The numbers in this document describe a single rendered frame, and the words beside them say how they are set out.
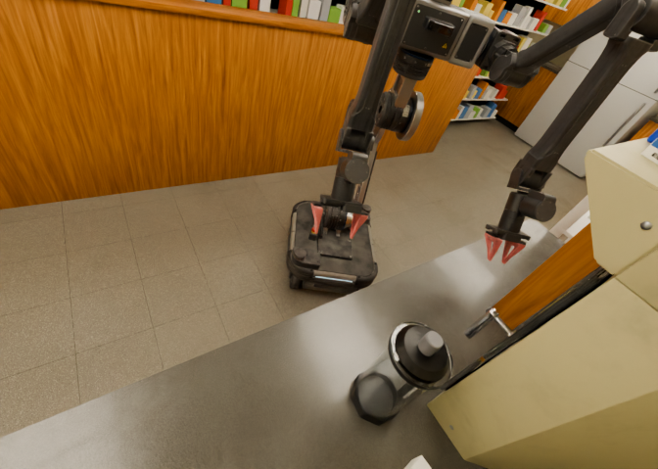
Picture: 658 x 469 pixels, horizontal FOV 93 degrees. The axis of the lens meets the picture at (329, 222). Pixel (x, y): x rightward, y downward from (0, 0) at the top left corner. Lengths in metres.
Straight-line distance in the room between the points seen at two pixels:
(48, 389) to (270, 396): 1.27
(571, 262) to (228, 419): 0.80
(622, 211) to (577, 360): 0.21
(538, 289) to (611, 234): 0.51
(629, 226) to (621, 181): 0.05
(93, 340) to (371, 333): 1.39
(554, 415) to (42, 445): 0.77
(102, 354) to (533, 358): 1.67
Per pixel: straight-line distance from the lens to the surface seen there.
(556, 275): 0.94
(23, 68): 2.11
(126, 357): 1.80
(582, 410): 0.60
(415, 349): 0.55
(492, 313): 0.64
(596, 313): 0.52
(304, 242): 1.89
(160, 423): 0.70
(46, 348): 1.92
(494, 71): 1.23
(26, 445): 0.74
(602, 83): 0.96
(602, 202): 0.47
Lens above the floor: 1.61
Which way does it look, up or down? 42 degrees down
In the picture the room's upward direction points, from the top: 20 degrees clockwise
